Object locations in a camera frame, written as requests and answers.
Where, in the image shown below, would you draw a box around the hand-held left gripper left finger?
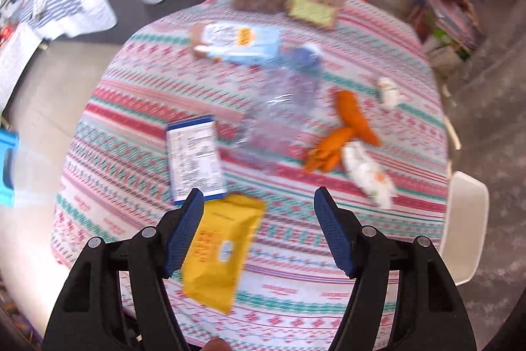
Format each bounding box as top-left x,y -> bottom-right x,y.
42,188 -> 205,351

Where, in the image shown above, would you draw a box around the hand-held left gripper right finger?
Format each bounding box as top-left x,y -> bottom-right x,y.
313,188 -> 477,351

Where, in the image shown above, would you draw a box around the yellow snack packet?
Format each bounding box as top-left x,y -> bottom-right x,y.
181,192 -> 267,314

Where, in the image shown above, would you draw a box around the large white wrapper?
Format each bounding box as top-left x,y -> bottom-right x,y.
342,141 -> 397,208

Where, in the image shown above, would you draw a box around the white and blue carton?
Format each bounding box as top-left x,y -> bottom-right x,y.
165,116 -> 228,207

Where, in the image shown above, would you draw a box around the small orange peel pieces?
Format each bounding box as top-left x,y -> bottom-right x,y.
304,127 -> 354,173

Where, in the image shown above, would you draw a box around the orange carrot toys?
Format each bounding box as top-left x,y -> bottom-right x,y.
334,90 -> 381,148

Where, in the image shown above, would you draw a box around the clear plastic bag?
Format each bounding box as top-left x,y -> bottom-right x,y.
236,44 -> 325,171

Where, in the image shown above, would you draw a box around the light blue biscuit packet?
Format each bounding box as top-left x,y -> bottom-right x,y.
190,22 -> 284,66

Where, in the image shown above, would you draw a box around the patterned striped tablecloth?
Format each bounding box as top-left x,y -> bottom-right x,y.
51,0 -> 450,351

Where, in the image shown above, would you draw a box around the white plastic chair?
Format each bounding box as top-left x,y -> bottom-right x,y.
440,170 -> 490,286

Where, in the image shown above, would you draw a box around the blue plastic stool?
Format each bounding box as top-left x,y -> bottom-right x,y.
0,129 -> 19,208

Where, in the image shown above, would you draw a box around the coffee table with dotted cloth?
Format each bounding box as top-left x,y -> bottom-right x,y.
0,22 -> 42,109

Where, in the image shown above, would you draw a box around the pile of bags and papers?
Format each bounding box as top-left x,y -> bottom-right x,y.
405,0 -> 486,64

